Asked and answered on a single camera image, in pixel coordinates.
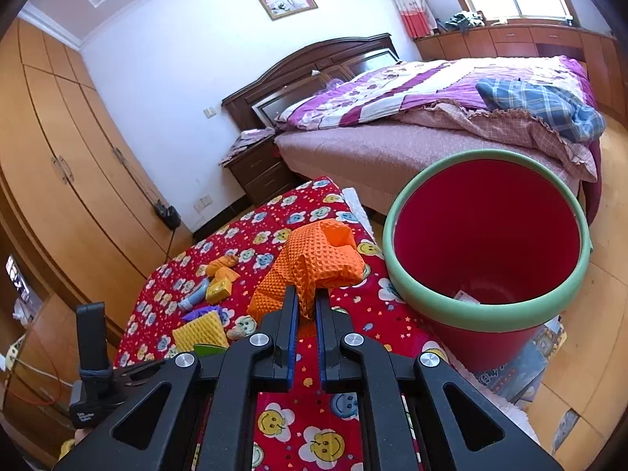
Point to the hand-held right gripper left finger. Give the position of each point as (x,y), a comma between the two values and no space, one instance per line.
(293,353)

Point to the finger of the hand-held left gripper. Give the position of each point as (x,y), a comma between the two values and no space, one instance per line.
(137,374)

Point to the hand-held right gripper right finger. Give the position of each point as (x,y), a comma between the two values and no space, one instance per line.
(321,353)

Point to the yellow foam net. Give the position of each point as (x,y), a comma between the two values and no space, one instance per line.
(201,333)

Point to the orange foam net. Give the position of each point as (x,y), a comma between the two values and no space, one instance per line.
(299,265)

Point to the yellow orange cardboard box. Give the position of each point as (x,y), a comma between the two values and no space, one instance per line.
(219,290)

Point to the red bin with green rim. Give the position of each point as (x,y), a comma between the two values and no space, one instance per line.
(466,235)

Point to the peanut shell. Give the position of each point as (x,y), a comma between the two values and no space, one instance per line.
(238,332)

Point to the green wrapper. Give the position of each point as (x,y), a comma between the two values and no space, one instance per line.
(211,348)

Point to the purple wrapper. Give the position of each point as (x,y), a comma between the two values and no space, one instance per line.
(198,314)

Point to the pale blue tube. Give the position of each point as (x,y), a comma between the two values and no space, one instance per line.
(196,295)

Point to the orange peel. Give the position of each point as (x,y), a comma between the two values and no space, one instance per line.
(225,274)

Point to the small orange yellow toy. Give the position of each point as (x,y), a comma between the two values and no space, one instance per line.
(223,261)

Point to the black charger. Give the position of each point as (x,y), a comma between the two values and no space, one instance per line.
(168,216)

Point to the red smiley printed blanket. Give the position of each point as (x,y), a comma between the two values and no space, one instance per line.
(304,206)

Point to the white teal medicine box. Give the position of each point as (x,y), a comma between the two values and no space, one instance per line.
(466,296)

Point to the dark wooden nightstand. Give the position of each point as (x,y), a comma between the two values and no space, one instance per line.
(260,171)

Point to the light wooden wardrobe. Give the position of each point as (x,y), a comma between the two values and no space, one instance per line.
(59,157)

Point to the bed with pink sheet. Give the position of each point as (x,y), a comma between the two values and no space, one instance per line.
(353,157)

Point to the pink crumpled cloth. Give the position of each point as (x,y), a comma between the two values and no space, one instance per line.
(245,144)

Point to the purple floral quilt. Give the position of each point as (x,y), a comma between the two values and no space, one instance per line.
(392,88)

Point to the dark wooden headboard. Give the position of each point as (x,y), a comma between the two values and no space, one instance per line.
(294,73)

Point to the blue plaid cloth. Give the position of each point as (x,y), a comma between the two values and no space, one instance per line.
(539,103)

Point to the dark clothes pile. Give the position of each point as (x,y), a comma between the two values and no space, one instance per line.
(463,22)

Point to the wooden window cabinet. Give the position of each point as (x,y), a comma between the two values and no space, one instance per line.
(515,41)

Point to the white wall socket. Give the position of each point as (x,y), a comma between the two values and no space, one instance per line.
(204,203)

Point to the white wall switch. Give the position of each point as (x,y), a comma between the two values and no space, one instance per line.
(210,112)

